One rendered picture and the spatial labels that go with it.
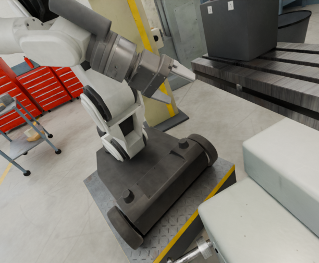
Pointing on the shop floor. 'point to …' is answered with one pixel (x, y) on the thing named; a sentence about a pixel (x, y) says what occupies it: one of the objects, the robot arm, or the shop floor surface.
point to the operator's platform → (224, 167)
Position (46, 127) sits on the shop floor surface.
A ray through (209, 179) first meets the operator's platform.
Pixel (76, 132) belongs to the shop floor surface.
